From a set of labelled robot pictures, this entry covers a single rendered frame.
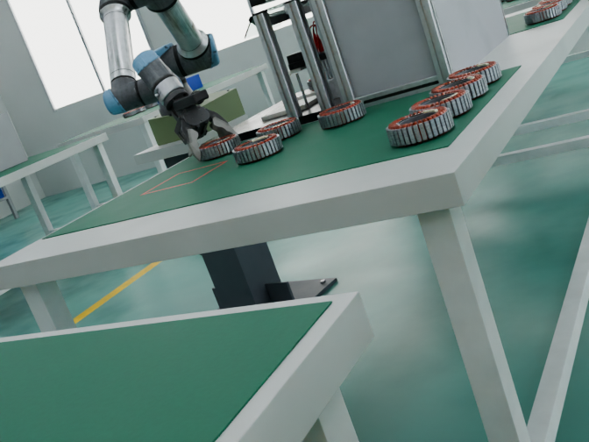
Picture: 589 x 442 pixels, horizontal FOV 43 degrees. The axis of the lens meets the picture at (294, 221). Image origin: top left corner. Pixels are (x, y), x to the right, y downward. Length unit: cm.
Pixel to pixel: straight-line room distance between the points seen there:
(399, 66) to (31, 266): 95
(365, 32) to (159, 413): 136
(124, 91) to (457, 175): 133
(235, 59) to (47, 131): 295
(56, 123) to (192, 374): 900
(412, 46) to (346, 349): 122
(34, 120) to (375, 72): 822
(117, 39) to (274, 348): 173
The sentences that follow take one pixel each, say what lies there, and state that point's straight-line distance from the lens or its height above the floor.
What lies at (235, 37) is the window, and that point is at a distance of 780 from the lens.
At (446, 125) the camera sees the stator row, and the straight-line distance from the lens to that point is 125.
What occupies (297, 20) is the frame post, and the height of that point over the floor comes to 100.
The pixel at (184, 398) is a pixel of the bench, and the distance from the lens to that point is 63.
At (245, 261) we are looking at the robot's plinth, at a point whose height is 24.
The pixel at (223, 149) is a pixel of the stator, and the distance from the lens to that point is 189.
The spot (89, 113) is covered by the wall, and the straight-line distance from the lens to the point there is 921.
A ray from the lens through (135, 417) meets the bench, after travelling 63.
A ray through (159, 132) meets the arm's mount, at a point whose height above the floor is 79.
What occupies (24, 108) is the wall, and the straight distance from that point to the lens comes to 991.
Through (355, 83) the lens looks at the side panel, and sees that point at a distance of 188.
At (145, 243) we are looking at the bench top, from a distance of 131.
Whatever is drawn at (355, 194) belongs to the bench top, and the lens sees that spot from 107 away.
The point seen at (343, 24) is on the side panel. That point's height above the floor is 96.
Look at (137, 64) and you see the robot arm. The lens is 207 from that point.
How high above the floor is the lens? 100
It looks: 14 degrees down
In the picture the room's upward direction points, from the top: 20 degrees counter-clockwise
